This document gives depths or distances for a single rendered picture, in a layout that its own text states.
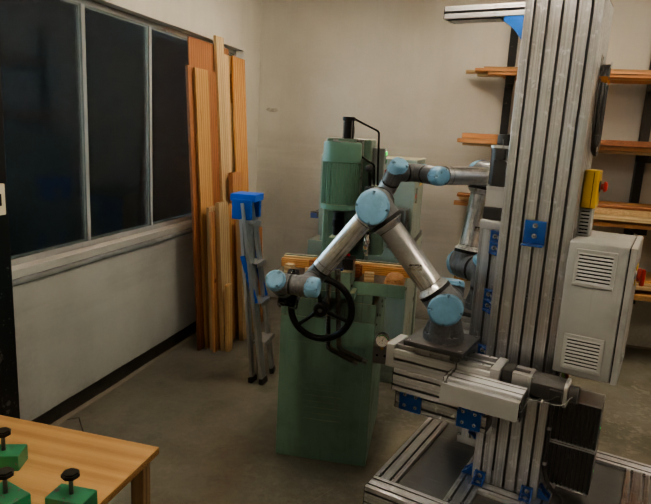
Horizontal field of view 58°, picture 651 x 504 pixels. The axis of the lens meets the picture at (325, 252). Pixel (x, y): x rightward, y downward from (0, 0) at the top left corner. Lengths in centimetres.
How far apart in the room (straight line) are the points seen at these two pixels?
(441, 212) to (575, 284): 293
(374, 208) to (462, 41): 318
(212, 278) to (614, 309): 267
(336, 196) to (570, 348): 116
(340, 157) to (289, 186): 263
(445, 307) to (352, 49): 344
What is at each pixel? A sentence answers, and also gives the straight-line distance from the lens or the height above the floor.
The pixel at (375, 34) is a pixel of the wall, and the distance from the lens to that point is 510.
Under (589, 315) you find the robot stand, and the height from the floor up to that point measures 99.
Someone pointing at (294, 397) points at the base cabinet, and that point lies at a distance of 286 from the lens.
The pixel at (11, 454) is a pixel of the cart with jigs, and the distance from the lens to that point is 203.
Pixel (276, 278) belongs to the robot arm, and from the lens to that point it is 210.
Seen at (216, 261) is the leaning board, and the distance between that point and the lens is 408.
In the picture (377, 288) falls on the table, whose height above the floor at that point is 88.
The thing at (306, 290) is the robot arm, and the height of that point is 99.
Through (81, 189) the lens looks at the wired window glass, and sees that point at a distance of 340.
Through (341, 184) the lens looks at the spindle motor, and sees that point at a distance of 265.
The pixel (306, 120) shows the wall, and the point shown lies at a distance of 518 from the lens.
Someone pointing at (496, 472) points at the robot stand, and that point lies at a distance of 252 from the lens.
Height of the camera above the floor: 155
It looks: 12 degrees down
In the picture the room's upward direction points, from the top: 3 degrees clockwise
